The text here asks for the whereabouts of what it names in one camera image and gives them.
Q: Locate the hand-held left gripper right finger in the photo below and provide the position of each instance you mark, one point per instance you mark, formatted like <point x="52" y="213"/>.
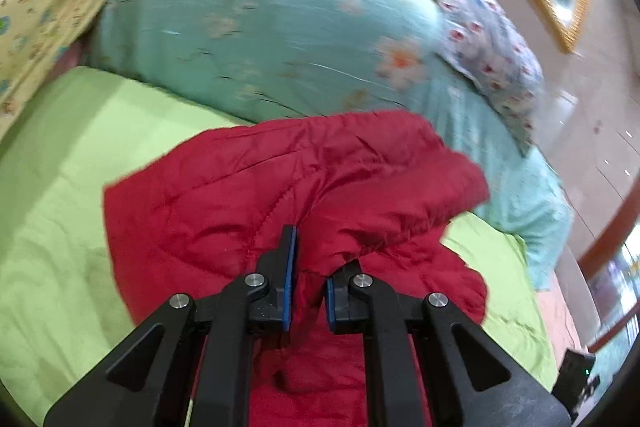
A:
<point x="330" y="304"/>

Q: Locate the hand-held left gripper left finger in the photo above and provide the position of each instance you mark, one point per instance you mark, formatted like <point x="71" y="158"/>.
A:
<point x="289" y="277"/>

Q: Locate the red quilted jacket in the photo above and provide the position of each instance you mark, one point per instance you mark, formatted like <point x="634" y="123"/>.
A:
<point x="260" y="192"/>

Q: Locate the pink bed sheet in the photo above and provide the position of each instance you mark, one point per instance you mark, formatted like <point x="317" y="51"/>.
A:
<point x="562" y="312"/>

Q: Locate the light green blanket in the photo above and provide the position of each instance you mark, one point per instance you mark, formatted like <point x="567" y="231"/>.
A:
<point x="60" y="187"/>

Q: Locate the teal floral quilt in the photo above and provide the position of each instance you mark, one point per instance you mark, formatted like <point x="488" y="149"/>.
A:
<point x="260" y="17"/>

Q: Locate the blue white printed pillow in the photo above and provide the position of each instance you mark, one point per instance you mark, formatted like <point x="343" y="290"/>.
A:
<point x="492" y="57"/>

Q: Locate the brown wooden frame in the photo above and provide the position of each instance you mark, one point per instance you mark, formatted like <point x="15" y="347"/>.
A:
<point x="612" y="237"/>

